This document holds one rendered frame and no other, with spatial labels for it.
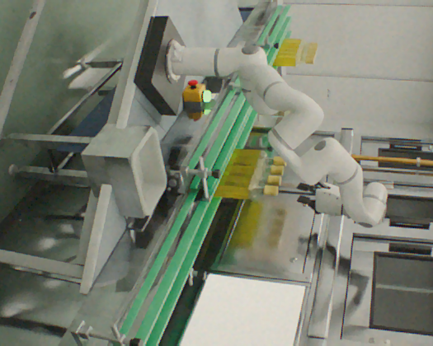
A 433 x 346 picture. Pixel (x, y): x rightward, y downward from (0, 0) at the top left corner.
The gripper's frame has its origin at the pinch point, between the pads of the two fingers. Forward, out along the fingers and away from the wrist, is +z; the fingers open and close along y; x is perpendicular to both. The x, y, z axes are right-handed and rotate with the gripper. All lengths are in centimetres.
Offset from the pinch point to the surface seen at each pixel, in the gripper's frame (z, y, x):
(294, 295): -11.2, -12.7, 32.3
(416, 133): 42, -303, -568
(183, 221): 26.7, 3.7, 32.0
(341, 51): 170, -181, -563
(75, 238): 74, -15, 42
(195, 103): 50, 18, -14
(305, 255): -7.6, -12.8, 15.3
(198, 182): 31.3, 6.2, 15.6
